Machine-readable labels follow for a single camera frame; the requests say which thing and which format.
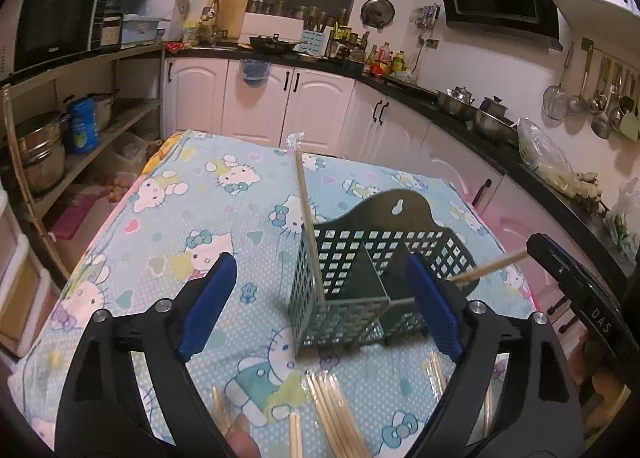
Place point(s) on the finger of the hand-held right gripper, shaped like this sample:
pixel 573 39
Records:
pixel 555 260

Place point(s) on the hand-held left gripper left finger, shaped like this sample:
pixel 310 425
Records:
pixel 210 308

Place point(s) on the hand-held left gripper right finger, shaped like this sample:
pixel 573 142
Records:
pixel 435 308

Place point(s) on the wooden chopstick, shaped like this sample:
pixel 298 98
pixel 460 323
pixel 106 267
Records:
pixel 490 265
pixel 306 218

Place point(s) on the green plastic utensil basket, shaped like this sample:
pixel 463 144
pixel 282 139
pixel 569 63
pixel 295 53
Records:
pixel 340 258

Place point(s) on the pile of disposable chopsticks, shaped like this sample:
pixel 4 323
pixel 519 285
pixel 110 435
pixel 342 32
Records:
pixel 335 408

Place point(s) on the person's right hand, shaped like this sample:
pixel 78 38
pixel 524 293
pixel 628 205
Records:
pixel 607 383

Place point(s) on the white plastic bag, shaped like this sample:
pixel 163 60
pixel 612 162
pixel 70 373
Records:
pixel 625 218

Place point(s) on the ginger root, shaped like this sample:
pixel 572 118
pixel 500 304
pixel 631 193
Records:
pixel 589 185

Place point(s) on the cartoon cat printed blanket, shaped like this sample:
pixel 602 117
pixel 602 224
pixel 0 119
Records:
pixel 150 238

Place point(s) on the clear plastic bag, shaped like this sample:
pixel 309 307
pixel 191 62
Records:
pixel 545 153

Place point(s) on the tray of eggs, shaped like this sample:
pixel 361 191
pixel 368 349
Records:
pixel 117 188

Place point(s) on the steel pot with lid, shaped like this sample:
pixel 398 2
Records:
pixel 492 121

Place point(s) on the hanging mesh strainer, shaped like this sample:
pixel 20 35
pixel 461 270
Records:
pixel 555 103

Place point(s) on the pink box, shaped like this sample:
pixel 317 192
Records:
pixel 77 215

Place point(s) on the row of hanging ladles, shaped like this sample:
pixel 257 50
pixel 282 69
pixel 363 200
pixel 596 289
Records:
pixel 607 103

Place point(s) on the steel basin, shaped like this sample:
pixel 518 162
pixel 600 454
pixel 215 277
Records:
pixel 455 108

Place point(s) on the steel kettle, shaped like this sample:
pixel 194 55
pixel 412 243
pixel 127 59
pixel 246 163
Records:
pixel 461 94

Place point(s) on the wooden pole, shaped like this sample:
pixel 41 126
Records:
pixel 25 198

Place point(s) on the wooden kitchen shelf unit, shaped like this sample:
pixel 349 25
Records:
pixel 125 108

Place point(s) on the blue tin can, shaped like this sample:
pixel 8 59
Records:
pixel 82 126

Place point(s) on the small steel pot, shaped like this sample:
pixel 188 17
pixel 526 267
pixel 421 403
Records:
pixel 105 111

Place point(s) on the large steel stockpot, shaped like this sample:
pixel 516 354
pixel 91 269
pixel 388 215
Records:
pixel 42 153

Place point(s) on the white lower kitchen cabinets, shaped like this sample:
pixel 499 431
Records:
pixel 320 103

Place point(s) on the blue bag on cabinet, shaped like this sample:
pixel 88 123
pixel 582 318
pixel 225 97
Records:
pixel 253 71

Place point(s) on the group of sauce bottles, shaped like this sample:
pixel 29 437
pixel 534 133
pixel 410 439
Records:
pixel 384 61

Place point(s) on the black wok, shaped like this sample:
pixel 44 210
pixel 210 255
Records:
pixel 272 43

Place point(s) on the light blue knife block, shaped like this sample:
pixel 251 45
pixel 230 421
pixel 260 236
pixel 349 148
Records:
pixel 315 43

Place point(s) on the light blue plastic container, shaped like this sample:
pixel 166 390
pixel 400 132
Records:
pixel 142 29

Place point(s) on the white dish box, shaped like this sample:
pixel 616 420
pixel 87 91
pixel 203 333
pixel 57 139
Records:
pixel 272 24

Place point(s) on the steel pot lid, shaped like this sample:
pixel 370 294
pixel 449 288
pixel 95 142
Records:
pixel 377 13

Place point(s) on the wooden cutting board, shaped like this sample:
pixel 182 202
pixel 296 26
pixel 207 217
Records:
pixel 230 8

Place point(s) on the row of spice jars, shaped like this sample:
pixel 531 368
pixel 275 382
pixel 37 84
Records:
pixel 310 13

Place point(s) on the black microwave oven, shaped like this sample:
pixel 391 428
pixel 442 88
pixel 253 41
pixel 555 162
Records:
pixel 55 23

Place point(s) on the wall outlet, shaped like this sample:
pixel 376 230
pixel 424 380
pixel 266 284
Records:
pixel 432 43

